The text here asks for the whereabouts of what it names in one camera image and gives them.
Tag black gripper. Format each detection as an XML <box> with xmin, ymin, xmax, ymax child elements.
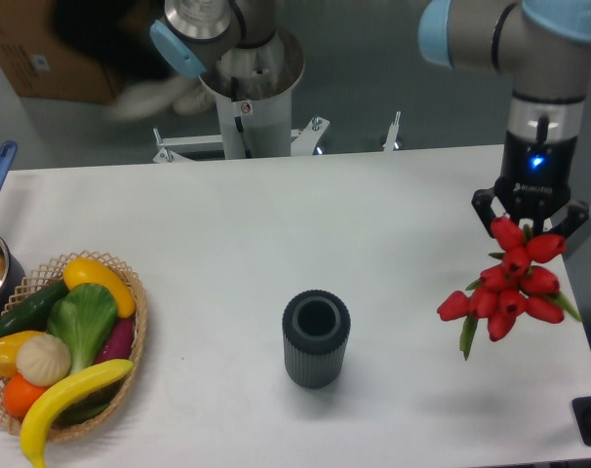
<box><xmin>472</xmin><ymin>132</ymin><xmax>589</xmax><ymax>238</ymax></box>

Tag red tulip bouquet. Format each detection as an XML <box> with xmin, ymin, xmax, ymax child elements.
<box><xmin>437</xmin><ymin>216</ymin><xmax>582</xmax><ymax>359</ymax></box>

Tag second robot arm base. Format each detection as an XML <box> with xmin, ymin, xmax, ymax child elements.
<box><xmin>150</xmin><ymin>1</ymin><xmax>304</xmax><ymax>101</ymax></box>

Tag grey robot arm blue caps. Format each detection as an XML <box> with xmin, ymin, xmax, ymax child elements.
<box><xmin>417</xmin><ymin>1</ymin><xmax>591</xmax><ymax>237</ymax></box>

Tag dark grey ribbed vase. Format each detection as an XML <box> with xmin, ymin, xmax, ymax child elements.
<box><xmin>282</xmin><ymin>290</ymin><xmax>351</xmax><ymax>389</ymax></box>

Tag white shoe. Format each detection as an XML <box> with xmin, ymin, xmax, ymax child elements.
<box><xmin>106</xmin><ymin>76</ymin><xmax>197</xmax><ymax>122</ymax></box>

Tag purple eggplant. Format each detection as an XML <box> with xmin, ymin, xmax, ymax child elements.
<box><xmin>93</xmin><ymin>318</ymin><xmax>134</xmax><ymax>365</ymax></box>

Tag green lettuce leaf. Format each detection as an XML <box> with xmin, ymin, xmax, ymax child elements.
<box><xmin>47</xmin><ymin>284</ymin><xmax>117</xmax><ymax>374</ymax></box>

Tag dark green cucumber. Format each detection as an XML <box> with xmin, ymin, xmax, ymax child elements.
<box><xmin>0</xmin><ymin>281</ymin><xmax>68</xmax><ymax>338</ymax></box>

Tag cream garlic bulb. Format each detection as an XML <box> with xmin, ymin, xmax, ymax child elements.
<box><xmin>16</xmin><ymin>333</ymin><xmax>71</xmax><ymax>387</ymax></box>

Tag brown cardboard box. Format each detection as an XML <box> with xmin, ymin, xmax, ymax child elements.
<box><xmin>0</xmin><ymin>1</ymin><xmax>124</xmax><ymax>104</ymax></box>

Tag yellow plastic banana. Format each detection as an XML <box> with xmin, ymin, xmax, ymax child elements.
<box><xmin>20</xmin><ymin>359</ymin><xmax>135</xmax><ymax>468</ymax></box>

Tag orange fruit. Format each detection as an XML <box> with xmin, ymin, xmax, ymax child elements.
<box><xmin>2</xmin><ymin>373</ymin><xmax>48</xmax><ymax>419</ymax></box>

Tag yellow bell pepper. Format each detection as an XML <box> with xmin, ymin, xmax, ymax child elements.
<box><xmin>0</xmin><ymin>331</ymin><xmax>43</xmax><ymax>378</ymax></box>

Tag woven wicker basket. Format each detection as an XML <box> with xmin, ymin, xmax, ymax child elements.
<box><xmin>0</xmin><ymin>251</ymin><xmax>148</xmax><ymax>442</ymax></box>

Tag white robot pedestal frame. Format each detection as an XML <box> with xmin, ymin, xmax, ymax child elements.
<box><xmin>152</xmin><ymin>87</ymin><xmax>403</xmax><ymax>164</ymax></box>

